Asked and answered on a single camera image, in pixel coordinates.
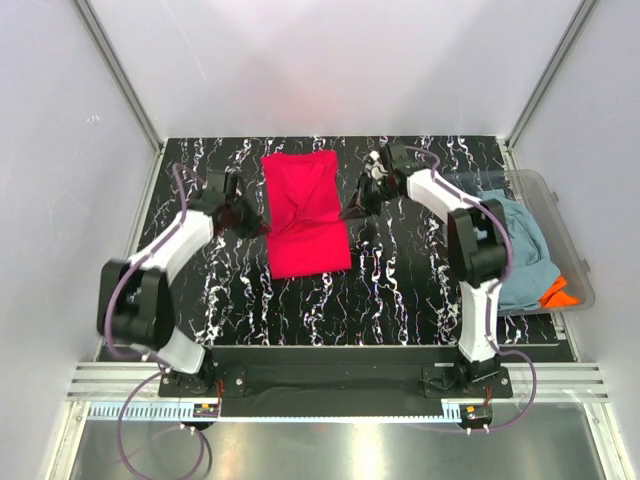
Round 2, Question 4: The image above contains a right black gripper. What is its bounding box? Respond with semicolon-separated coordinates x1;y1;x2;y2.
339;173;399;222

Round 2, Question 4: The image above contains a pink red t shirt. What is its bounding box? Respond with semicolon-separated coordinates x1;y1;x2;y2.
261;150;352;280

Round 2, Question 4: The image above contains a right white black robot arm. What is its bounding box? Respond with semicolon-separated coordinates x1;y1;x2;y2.
340;143;513;397

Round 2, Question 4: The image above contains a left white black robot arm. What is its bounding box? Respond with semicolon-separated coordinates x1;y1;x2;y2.
96;164;269;396

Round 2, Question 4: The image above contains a black marble pattern mat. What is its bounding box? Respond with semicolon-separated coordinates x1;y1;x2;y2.
107;135;559;347

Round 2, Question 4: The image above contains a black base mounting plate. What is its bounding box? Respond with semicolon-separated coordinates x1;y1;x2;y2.
97;344;574;419

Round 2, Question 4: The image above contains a clear plastic bin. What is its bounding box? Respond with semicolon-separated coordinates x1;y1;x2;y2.
445;170;595;316

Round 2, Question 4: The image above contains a grey blue t shirt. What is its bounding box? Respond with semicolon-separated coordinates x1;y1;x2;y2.
478;190;561;312

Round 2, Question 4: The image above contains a left orange connector block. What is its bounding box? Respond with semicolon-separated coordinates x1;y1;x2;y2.
193;403;220;418

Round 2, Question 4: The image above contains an orange t shirt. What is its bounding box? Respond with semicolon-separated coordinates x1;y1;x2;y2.
539;276;581;308

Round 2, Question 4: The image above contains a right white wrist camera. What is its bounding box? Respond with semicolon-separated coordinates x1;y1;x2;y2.
365;151;388;182

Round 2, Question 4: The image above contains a left aluminium frame post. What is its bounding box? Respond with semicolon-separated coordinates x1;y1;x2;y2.
72;0;166;154

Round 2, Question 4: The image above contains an aluminium frame post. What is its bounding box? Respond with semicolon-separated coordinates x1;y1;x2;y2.
72;0;166;154
504;0;600;152

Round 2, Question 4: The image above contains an aluminium rail crossbar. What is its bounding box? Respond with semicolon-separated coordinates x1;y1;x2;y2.
68;362;609;405

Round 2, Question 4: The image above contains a right aluminium frame post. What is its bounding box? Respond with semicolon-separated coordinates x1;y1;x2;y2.
504;0;600;152

